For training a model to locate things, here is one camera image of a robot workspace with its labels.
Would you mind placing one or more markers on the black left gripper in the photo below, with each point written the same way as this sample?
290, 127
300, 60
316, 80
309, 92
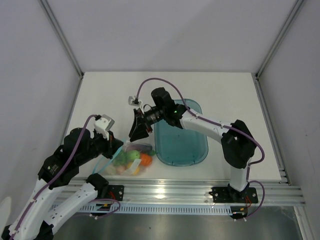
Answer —
112, 145

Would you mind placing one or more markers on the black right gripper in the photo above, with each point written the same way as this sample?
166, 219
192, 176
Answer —
138, 130

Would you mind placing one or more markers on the green bell pepper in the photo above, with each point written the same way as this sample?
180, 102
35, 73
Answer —
120, 159

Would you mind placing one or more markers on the light green cucumber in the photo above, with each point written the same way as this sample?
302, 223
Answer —
132, 155

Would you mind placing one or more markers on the clear zip top bag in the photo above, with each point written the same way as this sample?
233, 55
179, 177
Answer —
130, 166

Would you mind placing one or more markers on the dark green chili pepper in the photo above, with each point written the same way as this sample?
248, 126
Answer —
151, 152

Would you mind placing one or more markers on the pink egg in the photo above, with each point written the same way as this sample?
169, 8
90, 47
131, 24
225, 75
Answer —
120, 170

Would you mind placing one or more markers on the yellow small pumpkin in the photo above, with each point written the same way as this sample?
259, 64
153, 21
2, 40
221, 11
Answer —
136, 171

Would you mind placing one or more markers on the purple eggplant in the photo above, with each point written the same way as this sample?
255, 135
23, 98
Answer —
143, 148

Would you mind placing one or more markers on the white egg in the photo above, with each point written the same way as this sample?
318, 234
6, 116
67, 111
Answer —
110, 170

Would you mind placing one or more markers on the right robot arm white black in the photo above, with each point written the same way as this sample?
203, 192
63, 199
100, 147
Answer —
237, 142

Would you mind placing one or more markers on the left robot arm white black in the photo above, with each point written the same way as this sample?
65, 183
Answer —
38, 220

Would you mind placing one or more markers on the teal plastic tray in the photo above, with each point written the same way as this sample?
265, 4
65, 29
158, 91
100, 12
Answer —
178, 147

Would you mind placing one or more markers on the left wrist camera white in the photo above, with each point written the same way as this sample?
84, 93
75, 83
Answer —
103, 124

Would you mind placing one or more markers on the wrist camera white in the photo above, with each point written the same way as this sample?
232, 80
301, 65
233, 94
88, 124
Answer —
103, 124
135, 102

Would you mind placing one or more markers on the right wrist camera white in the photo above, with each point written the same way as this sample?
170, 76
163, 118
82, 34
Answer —
135, 102

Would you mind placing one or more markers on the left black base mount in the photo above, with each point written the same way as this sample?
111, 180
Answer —
116, 192

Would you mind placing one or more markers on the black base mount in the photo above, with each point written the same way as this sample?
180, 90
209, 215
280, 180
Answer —
116, 192
226, 194

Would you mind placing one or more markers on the white slotted cable duct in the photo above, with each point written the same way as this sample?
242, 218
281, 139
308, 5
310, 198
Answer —
160, 209

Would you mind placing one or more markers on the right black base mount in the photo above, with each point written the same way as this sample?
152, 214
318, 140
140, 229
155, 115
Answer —
226, 194

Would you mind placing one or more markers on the aluminium mounting rail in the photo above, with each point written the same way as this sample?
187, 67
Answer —
196, 192

